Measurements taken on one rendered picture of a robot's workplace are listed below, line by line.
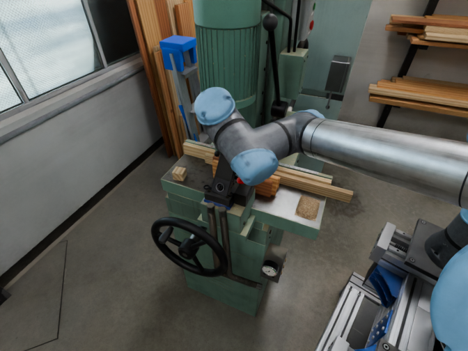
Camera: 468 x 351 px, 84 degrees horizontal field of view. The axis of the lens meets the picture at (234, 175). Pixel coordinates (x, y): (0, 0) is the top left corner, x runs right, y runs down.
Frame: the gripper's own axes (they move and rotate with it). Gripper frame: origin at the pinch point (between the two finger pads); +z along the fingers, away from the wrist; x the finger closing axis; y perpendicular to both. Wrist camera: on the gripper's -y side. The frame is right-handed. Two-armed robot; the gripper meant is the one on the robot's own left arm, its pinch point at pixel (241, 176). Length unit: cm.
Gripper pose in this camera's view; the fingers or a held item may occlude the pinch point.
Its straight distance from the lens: 78.8
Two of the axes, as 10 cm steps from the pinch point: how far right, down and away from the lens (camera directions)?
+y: 3.4, -9.0, 2.6
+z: 2.0, 3.4, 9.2
